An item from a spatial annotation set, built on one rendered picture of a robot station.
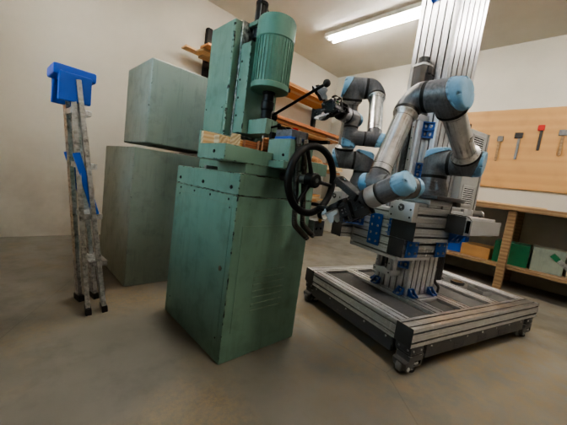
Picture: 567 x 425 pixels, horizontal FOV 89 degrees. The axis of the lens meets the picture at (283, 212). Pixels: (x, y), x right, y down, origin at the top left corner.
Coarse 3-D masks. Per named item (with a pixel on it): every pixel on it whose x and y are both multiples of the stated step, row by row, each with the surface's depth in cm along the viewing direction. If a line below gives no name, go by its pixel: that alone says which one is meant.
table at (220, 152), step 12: (204, 144) 117; (216, 144) 110; (228, 144) 106; (204, 156) 117; (216, 156) 110; (228, 156) 107; (240, 156) 111; (252, 156) 115; (264, 156) 119; (276, 168) 122; (300, 168) 121; (324, 168) 146
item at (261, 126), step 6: (252, 120) 138; (258, 120) 134; (264, 120) 131; (270, 120) 132; (252, 126) 138; (258, 126) 134; (264, 126) 131; (270, 126) 133; (252, 132) 138; (258, 132) 134; (264, 132) 131
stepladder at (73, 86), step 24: (48, 72) 130; (72, 72) 127; (72, 96) 127; (72, 120) 142; (72, 144) 143; (72, 168) 145; (96, 168) 140; (72, 192) 146; (72, 216) 149; (96, 216) 143; (72, 240) 153; (96, 240) 142; (96, 264) 146; (96, 288) 162
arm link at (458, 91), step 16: (432, 80) 106; (448, 80) 101; (464, 80) 99; (432, 96) 104; (448, 96) 100; (464, 96) 100; (432, 112) 110; (448, 112) 105; (464, 112) 106; (448, 128) 114; (464, 128) 113; (464, 144) 119; (464, 160) 126; (480, 160) 125
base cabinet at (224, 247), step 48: (192, 192) 140; (192, 240) 139; (240, 240) 118; (288, 240) 136; (192, 288) 138; (240, 288) 122; (288, 288) 142; (192, 336) 137; (240, 336) 127; (288, 336) 149
